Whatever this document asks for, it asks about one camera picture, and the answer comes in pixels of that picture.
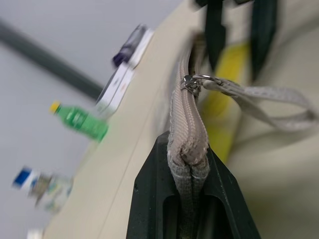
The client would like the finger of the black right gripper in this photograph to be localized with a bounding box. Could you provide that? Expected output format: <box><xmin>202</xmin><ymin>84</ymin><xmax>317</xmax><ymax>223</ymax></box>
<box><xmin>204</xmin><ymin>0</ymin><xmax>226</xmax><ymax>71</ymax></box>
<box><xmin>250</xmin><ymin>0</ymin><xmax>278</xmax><ymax>81</ymax></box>

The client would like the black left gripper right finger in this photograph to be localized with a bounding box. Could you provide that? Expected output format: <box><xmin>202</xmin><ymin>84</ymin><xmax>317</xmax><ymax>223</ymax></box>
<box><xmin>196</xmin><ymin>146</ymin><xmax>262</xmax><ymax>239</ymax></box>

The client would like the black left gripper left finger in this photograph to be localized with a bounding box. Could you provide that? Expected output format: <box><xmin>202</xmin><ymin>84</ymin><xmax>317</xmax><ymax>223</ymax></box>
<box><xmin>126</xmin><ymin>131</ymin><xmax>180</xmax><ymax>239</ymax></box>

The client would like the beige zippered grid pouch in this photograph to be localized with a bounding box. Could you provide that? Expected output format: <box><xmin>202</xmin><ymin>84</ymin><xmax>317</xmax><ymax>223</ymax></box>
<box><xmin>167</xmin><ymin>31</ymin><xmax>319</xmax><ymax>239</ymax></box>

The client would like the yellow highlighter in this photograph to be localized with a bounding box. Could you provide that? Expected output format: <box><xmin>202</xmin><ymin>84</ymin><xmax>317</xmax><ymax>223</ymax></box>
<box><xmin>199</xmin><ymin>41</ymin><xmax>251</xmax><ymax>163</ymax></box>

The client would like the green bottle with yellow cap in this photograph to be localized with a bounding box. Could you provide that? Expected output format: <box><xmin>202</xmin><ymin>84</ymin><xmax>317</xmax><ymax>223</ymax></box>
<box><xmin>49</xmin><ymin>100</ymin><xmax>110</xmax><ymax>143</ymax></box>

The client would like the white carton box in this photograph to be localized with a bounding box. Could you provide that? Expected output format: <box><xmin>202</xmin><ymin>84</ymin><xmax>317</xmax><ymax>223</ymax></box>
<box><xmin>95</xmin><ymin>63</ymin><xmax>137</xmax><ymax>118</ymax></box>

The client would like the clear bottle with blue cap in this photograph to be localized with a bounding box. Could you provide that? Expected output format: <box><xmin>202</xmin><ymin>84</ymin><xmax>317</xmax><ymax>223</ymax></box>
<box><xmin>11</xmin><ymin>166</ymin><xmax>75</xmax><ymax>215</ymax></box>

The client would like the dark metal bar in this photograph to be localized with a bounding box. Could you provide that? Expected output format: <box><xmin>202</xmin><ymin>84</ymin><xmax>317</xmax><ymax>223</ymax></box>
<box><xmin>0</xmin><ymin>17</ymin><xmax>103</xmax><ymax>101</ymax></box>

